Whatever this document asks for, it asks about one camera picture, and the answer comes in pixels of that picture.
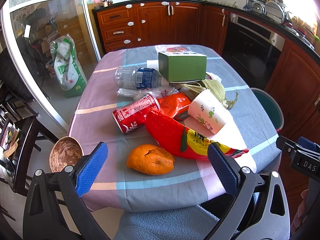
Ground red yellow snack bag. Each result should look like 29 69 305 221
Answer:
145 109 249 161

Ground orange peel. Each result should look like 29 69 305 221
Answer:
126 144 175 176

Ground white paper cup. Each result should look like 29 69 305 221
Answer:
188 89 228 134

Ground red cola can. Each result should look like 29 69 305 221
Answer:
112 94 160 134

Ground orange foil wrapper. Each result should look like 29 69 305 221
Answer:
158 92 191 118

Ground corn husk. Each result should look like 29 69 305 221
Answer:
179 79 239 109

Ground clear plastic bag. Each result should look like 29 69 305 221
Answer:
117 86 179 101

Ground clear plastic water bottle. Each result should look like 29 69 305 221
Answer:
114 67 169 90

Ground green pastry box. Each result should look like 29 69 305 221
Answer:
158 51 207 83

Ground white paper towel sheet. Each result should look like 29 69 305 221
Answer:
146 60 159 70

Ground teal trash bin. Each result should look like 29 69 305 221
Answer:
251 88 284 133

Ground wooden kitchen cabinets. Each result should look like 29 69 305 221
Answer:
95 1 229 54

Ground person's right hand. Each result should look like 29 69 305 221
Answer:
291 189 309 234

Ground coconut shell bowl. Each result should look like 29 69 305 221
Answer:
49 136 84 173

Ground green white sack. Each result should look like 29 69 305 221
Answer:
50 34 88 98

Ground dark wooden chair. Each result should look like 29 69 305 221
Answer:
1 48 58 196

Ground built-in black oven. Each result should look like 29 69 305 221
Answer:
222 13 285 90

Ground packaged bread red wrapper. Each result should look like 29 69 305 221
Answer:
166 46 189 53

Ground glass sliding door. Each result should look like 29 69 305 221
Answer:
1 0 100 132

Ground dish drying rack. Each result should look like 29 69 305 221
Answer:
243 0 291 25

